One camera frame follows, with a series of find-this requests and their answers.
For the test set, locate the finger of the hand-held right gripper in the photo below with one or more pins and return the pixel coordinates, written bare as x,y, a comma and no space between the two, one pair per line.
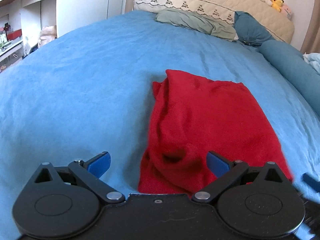
309,180

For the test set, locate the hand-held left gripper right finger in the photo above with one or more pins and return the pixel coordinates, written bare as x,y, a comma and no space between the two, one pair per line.
217,163

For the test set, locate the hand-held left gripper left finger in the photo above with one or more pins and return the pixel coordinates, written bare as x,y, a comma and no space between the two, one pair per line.
100,164

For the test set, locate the red towel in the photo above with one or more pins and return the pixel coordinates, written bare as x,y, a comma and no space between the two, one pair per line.
200,120

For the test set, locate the blue bed sheet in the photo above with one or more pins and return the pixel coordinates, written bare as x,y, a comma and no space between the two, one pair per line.
75,92

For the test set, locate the pale blue blanket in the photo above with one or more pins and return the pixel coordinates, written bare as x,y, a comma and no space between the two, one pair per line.
313,61

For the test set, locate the teal bolster pillow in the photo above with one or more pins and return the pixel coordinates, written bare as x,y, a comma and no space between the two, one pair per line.
290,62

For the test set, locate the beige bag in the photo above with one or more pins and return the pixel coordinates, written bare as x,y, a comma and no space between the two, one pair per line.
47,35

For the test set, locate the green pillow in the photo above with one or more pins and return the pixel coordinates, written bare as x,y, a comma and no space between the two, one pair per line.
195,21

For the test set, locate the red box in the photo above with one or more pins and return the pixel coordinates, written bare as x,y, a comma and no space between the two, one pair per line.
14,33

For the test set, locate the beige quilted headboard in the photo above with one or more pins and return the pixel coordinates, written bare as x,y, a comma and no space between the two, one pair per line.
245,7

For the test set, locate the beige curtain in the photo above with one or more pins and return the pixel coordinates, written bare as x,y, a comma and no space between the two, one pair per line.
311,20

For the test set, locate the cream embroidered pillow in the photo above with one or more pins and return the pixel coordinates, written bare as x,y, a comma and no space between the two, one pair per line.
180,2

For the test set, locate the white shelf unit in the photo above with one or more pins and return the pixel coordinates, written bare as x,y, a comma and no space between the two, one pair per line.
27,12

